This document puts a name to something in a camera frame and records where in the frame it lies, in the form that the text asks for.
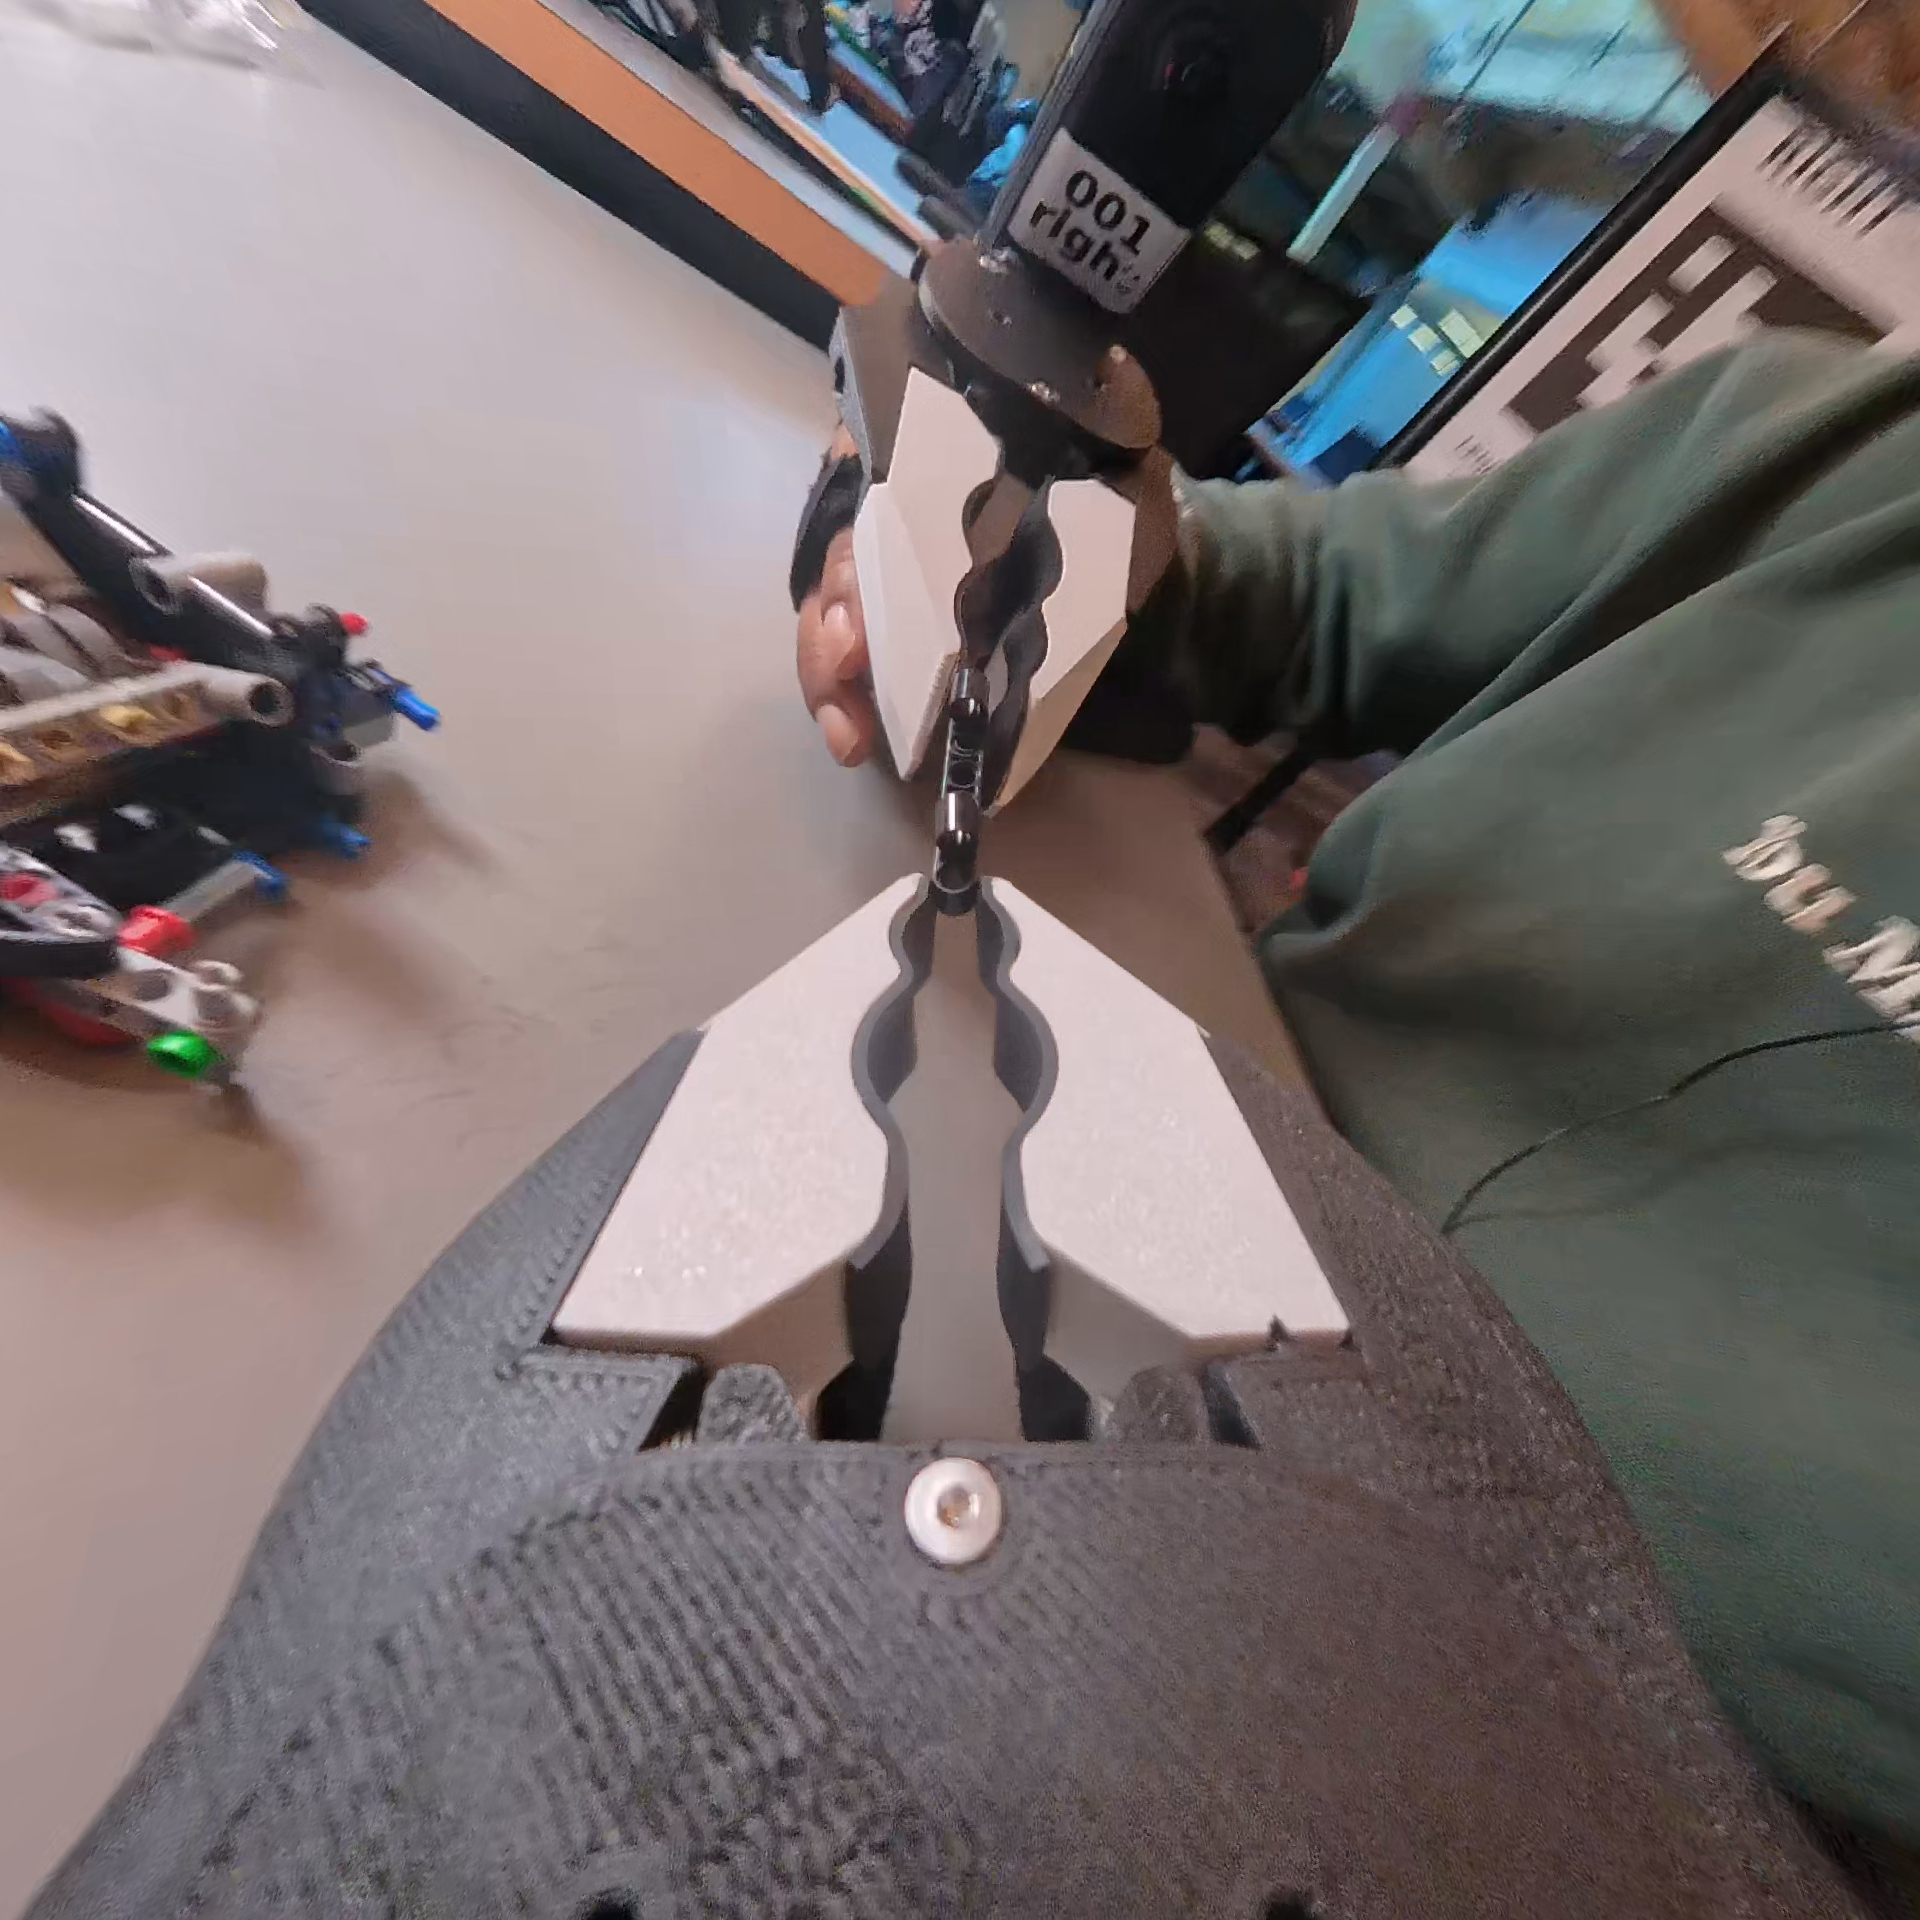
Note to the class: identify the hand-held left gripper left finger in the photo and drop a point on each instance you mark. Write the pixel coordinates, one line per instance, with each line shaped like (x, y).
(731, 1187)

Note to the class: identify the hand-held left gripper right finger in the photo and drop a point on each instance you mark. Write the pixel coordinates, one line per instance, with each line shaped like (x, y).
(1171, 1203)

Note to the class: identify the person's green sweatshirt torso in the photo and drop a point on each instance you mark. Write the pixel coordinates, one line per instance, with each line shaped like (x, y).
(1646, 1274)

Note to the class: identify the black lego beam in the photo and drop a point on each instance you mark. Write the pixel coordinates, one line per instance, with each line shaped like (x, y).
(956, 795)

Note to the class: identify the neighbouring table with orange edge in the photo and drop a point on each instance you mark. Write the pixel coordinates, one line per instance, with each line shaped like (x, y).
(644, 117)

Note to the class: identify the lego car chassis assembly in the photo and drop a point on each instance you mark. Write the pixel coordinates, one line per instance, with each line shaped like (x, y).
(181, 704)

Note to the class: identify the clear plastic bag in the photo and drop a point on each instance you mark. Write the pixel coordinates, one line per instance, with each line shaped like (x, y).
(241, 31)

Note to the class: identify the black white marker board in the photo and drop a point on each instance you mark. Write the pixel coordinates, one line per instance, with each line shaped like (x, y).
(1695, 302)

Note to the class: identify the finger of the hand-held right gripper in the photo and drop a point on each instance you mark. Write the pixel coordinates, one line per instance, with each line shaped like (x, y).
(1085, 585)
(905, 541)

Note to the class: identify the black chair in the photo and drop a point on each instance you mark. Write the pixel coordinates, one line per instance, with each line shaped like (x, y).
(1250, 795)

